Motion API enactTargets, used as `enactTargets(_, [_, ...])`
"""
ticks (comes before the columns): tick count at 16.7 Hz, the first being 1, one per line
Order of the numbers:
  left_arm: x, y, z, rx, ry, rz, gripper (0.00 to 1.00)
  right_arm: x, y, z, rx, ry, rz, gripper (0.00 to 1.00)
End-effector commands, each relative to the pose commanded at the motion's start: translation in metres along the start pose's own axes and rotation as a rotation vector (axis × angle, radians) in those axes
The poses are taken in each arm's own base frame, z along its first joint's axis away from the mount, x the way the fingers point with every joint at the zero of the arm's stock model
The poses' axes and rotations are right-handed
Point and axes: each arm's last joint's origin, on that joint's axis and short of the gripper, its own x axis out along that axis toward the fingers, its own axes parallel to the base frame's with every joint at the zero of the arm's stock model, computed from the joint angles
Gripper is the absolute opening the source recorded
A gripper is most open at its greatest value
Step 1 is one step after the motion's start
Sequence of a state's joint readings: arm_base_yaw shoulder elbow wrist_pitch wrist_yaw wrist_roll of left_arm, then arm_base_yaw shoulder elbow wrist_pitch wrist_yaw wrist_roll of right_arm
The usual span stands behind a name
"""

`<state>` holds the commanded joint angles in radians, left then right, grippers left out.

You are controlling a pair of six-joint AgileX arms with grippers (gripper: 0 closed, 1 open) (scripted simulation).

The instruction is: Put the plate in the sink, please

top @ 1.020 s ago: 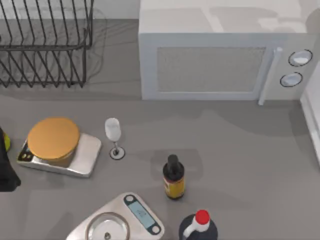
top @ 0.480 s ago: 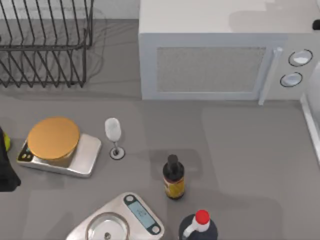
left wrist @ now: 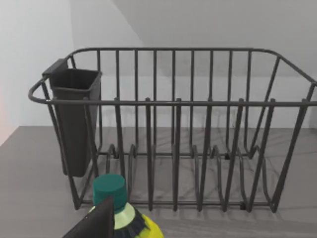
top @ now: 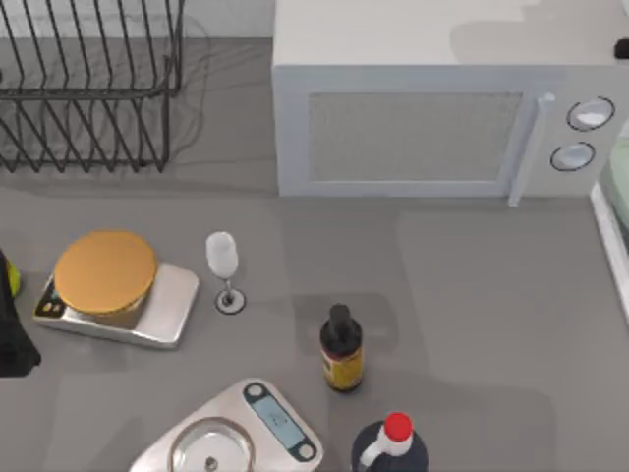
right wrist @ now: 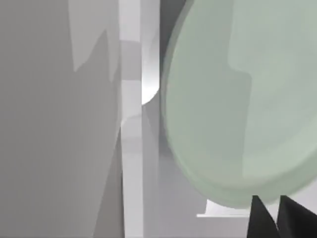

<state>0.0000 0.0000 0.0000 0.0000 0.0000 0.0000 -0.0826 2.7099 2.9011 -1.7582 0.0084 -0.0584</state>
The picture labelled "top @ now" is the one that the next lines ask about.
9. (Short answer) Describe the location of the clear wine glass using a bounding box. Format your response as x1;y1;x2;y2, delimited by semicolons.
204;231;247;315

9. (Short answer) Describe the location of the dark bottle with yellow label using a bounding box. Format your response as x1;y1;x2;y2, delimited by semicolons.
319;303;366;393

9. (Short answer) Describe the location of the silver scale with steel bowl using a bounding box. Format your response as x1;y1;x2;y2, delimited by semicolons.
128;377;324;472

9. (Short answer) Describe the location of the pale microwave oven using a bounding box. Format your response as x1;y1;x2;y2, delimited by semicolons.
271;0;629;207

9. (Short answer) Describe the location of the silver scale with gold plate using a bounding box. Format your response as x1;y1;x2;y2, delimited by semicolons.
32;229;200;350

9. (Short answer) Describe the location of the dark jug with red cap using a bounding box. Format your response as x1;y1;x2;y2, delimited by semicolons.
350;411;429;472

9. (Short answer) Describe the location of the microwave knob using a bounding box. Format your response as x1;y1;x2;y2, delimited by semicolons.
549;142;597;173
566;96;616;132

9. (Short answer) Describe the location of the white sink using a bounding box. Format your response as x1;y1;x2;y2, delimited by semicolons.
590;128;629;321

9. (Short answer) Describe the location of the yellow-green object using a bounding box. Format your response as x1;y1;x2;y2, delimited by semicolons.
6;260;23;299

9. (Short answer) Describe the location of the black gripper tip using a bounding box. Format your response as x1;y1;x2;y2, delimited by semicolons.
0;249;42;379

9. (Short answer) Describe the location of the microwave door handle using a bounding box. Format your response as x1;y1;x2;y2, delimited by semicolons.
507;92;557;207

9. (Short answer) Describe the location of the black wire dish rack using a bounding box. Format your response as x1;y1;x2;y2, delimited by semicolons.
0;0;187;174

